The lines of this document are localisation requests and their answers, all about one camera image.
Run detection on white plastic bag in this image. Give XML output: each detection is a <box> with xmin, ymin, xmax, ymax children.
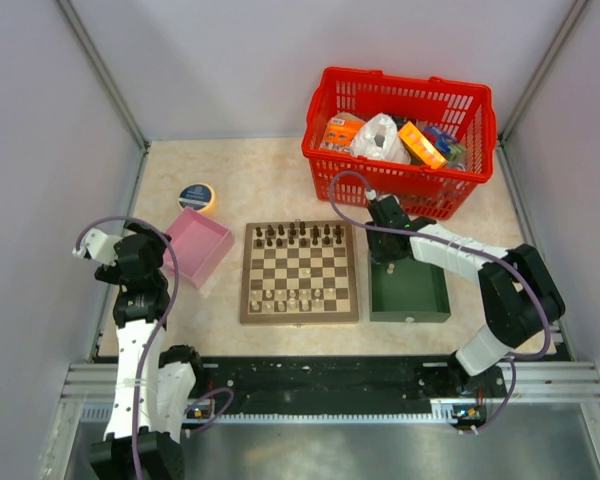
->
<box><xmin>351</xmin><ymin>113</ymin><xmax>411</xmax><ymax>165</ymax></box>

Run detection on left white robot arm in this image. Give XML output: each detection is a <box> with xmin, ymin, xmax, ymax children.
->
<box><xmin>74</xmin><ymin>220</ymin><xmax>207</xmax><ymax>479</ymax></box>

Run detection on wooden chess board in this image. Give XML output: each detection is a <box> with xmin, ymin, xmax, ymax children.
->
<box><xmin>239</xmin><ymin>220</ymin><xmax>359</xmax><ymax>326</ymax></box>

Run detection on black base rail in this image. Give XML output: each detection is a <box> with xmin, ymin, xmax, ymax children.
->
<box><xmin>189</xmin><ymin>355</ymin><xmax>506</xmax><ymax>416</ymax></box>

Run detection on orange printed carton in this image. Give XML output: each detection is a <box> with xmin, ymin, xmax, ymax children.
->
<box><xmin>319</xmin><ymin>112</ymin><xmax>365</xmax><ymax>154</ymax></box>

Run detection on orange box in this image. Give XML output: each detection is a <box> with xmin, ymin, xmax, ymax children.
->
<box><xmin>398</xmin><ymin>122</ymin><xmax>447</xmax><ymax>169</ymax></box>

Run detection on blue packaged item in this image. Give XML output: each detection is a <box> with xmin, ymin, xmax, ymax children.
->
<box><xmin>424</xmin><ymin>126</ymin><xmax>466</xmax><ymax>162</ymax></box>

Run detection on green wooden tray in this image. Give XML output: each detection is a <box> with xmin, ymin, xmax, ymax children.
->
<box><xmin>369</xmin><ymin>258</ymin><xmax>451</xmax><ymax>323</ymax></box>

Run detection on pink open box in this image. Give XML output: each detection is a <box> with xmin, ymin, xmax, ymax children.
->
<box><xmin>166</xmin><ymin>207</ymin><xmax>234</xmax><ymax>289</ymax></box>

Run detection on yellow tape roll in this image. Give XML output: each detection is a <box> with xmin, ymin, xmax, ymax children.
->
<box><xmin>178</xmin><ymin>183</ymin><xmax>218</xmax><ymax>217</ymax></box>

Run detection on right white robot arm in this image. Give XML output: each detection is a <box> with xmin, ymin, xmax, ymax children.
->
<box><xmin>365</xmin><ymin>191</ymin><xmax>566</xmax><ymax>396</ymax></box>

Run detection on red plastic basket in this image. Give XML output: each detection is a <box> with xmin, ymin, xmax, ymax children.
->
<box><xmin>301</xmin><ymin>67</ymin><xmax>497</xmax><ymax>219</ymax></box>

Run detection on dark chess pieces group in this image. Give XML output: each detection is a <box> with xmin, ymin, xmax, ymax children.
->
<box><xmin>246</xmin><ymin>220</ymin><xmax>347</xmax><ymax>248</ymax></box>

